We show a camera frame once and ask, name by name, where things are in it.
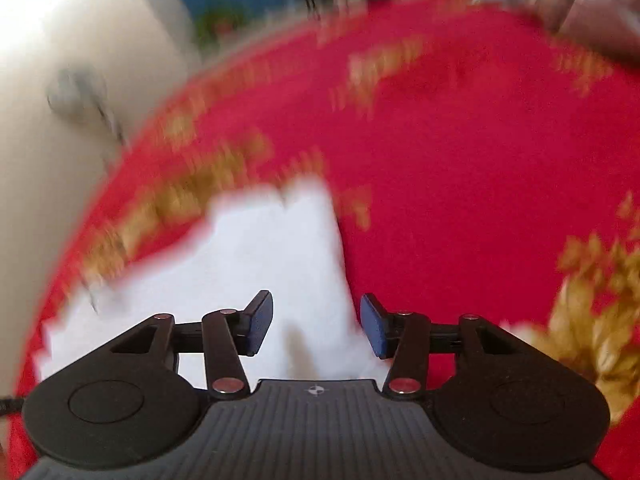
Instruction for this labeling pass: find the white shirt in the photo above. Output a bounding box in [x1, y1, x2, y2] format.
[34, 177, 388, 385]

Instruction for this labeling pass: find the red floral blanket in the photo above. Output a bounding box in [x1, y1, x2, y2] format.
[6, 0, 640, 480]

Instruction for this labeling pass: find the white standing fan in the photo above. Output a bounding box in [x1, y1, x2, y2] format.
[46, 64, 128, 148]

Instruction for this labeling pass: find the potted green plant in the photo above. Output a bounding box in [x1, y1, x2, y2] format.
[192, 4, 250, 49]

